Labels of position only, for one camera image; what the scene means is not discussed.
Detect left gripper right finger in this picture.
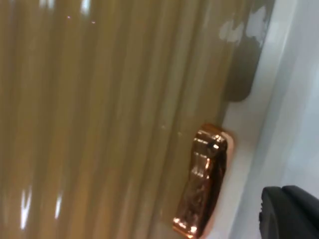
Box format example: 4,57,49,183
281,185,319,239

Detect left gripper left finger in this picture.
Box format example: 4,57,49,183
258,186,297,239

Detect copper latch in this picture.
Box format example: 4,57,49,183
172,122,236,239

